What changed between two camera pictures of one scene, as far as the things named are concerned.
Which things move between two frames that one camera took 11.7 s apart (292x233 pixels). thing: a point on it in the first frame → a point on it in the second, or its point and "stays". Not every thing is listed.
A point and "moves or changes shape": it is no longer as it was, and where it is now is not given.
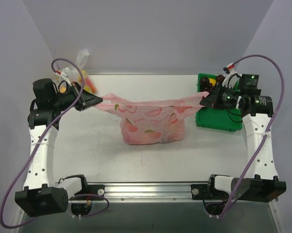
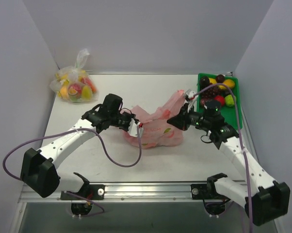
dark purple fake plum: x=219 y=78 stays
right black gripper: x=217 y=96 → x=183 y=118
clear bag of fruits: x=74 y=73 stays
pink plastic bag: x=151 y=122 moves or changes shape
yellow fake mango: x=213 y=81 stays
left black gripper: x=79 y=97 → x=127 y=120
